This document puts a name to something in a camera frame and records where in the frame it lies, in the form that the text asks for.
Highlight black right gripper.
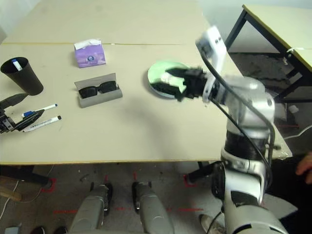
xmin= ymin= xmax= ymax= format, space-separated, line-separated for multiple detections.
xmin=151 ymin=67 xmax=212 ymax=102

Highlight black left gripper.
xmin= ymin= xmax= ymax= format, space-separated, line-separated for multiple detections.
xmin=0 ymin=93 xmax=46 ymax=135

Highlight green plate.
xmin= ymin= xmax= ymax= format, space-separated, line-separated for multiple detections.
xmin=147 ymin=60 xmax=195 ymax=99

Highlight black-capped printed white marker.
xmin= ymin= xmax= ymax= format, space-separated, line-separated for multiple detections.
xmin=23 ymin=115 xmax=62 ymax=133

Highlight black sunglasses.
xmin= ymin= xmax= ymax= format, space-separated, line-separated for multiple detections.
xmin=78 ymin=81 xmax=117 ymax=99

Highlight grey glasses case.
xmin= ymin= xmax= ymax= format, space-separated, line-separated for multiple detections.
xmin=74 ymin=72 xmax=123 ymax=108

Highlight bystander bare hand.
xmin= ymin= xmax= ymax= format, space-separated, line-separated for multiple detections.
xmin=295 ymin=151 xmax=312 ymax=185

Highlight black cup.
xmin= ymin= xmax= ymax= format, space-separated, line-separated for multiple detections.
xmin=0 ymin=57 xmax=44 ymax=96

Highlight wooden block on floor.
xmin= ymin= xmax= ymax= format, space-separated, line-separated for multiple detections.
xmin=0 ymin=189 xmax=22 ymax=202

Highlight purple tissue pack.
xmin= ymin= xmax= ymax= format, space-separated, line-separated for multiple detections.
xmin=74 ymin=38 xmax=107 ymax=68

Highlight grey robot left leg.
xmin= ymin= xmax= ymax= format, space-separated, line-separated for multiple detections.
xmin=70 ymin=182 xmax=114 ymax=234

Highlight grey robot leg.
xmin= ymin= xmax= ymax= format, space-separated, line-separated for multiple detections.
xmin=131 ymin=181 xmax=175 ymax=234
xmin=70 ymin=182 xmax=114 ymax=234

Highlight grey robot right leg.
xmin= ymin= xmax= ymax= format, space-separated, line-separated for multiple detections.
xmin=131 ymin=181 xmax=175 ymax=234

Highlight white bystander shoe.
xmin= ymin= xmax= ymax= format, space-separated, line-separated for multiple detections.
xmin=199 ymin=214 xmax=227 ymax=234

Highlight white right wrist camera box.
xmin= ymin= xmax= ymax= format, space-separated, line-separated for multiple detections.
xmin=195 ymin=25 xmax=229 ymax=103

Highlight neighbouring table with metal frame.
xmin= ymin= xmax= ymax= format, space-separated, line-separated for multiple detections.
xmin=224 ymin=3 xmax=312 ymax=98

